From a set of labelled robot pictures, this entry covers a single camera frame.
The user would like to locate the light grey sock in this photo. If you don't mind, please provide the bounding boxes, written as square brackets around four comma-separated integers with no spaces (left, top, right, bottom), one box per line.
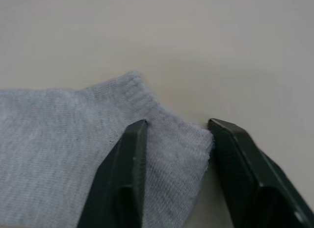
[0,70,214,228]

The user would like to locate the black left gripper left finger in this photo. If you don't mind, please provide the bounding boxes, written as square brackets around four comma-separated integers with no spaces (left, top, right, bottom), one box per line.
[76,119,149,228]

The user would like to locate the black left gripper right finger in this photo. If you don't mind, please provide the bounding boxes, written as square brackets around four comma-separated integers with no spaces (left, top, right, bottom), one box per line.
[207,118,314,228]

